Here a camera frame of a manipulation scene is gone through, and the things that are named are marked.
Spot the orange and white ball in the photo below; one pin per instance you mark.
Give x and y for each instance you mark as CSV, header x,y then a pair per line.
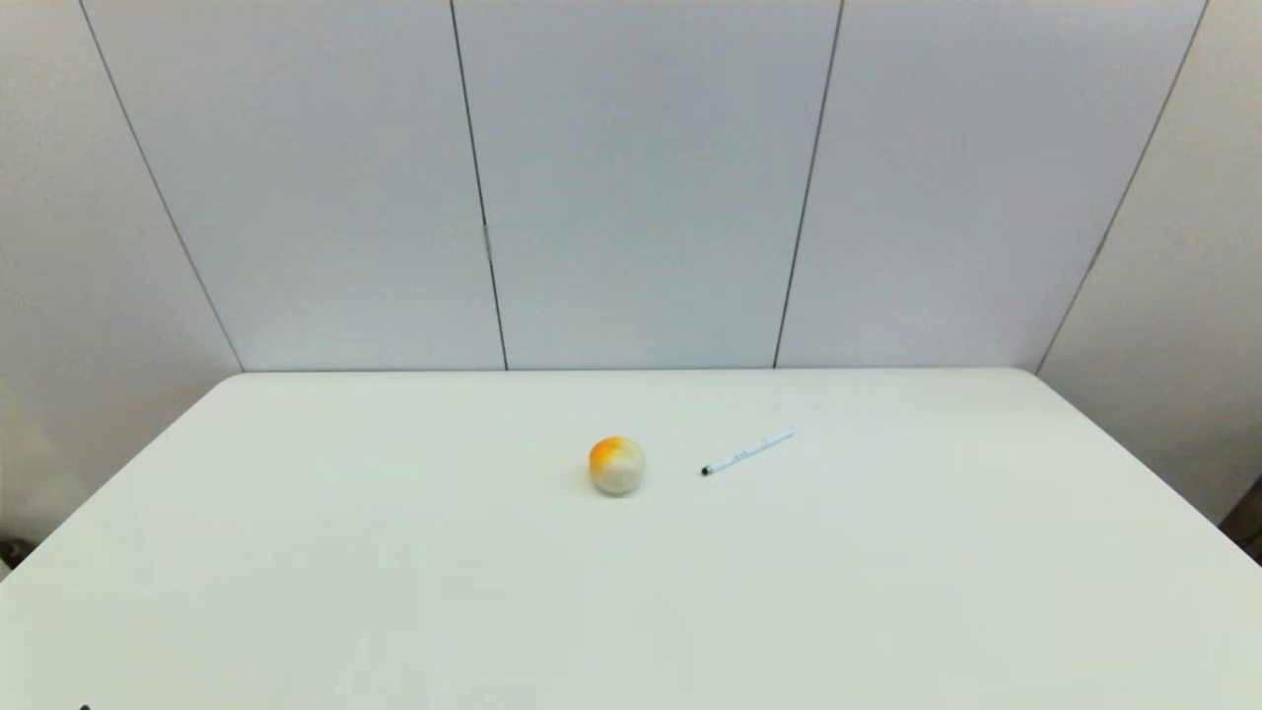
x,y
617,467

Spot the dark object beside table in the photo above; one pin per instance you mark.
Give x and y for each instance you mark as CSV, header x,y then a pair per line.
x,y
12,552

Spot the white pen with silver clip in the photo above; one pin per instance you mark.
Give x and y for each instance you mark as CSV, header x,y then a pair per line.
x,y
747,454

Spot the brown furniture edge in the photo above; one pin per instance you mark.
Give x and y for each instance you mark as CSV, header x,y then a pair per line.
x,y
1247,528

